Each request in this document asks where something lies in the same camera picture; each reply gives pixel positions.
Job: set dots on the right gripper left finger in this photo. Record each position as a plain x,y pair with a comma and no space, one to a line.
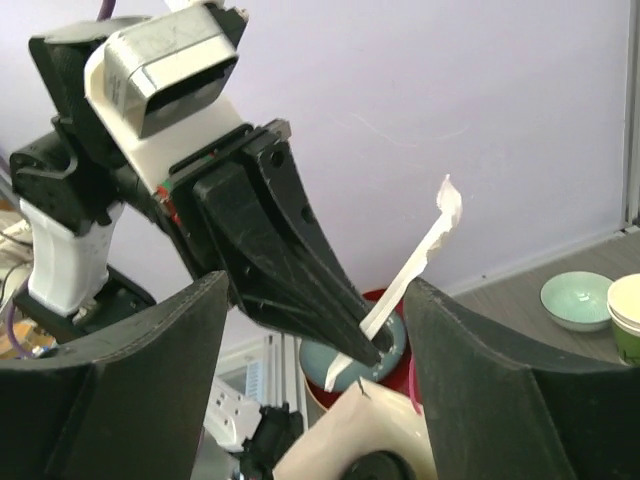
126,402

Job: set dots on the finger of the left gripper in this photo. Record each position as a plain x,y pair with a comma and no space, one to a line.
341,306
268,283

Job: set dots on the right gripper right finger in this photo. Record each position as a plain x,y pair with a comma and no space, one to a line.
501,405

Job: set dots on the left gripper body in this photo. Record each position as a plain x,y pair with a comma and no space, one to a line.
180,210

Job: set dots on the white paper-wrapped straw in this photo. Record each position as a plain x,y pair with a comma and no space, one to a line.
449,203

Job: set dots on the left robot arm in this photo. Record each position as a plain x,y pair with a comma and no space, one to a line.
74,182

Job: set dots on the pale green bowl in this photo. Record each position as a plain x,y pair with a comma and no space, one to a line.
577,300

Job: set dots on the aluminium frame rail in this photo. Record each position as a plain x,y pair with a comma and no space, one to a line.
263,372

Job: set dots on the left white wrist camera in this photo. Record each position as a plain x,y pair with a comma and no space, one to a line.
157,86

